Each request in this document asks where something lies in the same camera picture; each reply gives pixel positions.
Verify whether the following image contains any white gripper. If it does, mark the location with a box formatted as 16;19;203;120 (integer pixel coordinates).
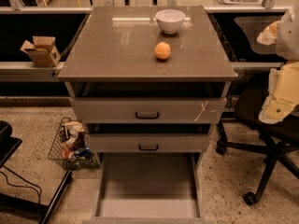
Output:
259;61;299;124

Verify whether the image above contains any orange fruit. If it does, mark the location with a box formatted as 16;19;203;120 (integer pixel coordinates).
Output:
154;42;171;60

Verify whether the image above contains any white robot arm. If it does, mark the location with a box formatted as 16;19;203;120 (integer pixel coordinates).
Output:
257;0;299;124

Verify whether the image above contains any grey drawer cabinet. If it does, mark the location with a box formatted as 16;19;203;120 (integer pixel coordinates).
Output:
57;5;238;224

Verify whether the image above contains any grey bottom drawer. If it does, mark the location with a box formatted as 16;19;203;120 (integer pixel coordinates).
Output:
82;153;213;224

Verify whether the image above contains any grey drawer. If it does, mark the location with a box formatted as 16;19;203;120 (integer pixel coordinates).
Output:
86;123;211;153
82;153;213;224
68;81;228;125

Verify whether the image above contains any grey middle drawer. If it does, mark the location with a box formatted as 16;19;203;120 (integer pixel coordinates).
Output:
86;123;211;153

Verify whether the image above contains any grey top drawer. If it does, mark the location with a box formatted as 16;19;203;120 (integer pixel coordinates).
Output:
68;81;228;125

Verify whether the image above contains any black office chair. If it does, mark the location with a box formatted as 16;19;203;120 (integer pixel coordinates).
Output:
216;72;299;205

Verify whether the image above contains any white ceramic bowl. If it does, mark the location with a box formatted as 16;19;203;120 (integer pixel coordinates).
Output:
155;9;185;34

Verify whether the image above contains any open cardboard box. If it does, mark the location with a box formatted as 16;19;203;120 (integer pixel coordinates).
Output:
21;36;61;68

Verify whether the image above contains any black table stand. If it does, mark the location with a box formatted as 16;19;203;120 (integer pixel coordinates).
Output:
0;120;72;224

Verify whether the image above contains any wire basket with items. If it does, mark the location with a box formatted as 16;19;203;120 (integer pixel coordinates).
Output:
48;117;99;170

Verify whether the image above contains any black cable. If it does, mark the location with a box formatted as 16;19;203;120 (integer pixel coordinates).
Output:
0;164;43;205

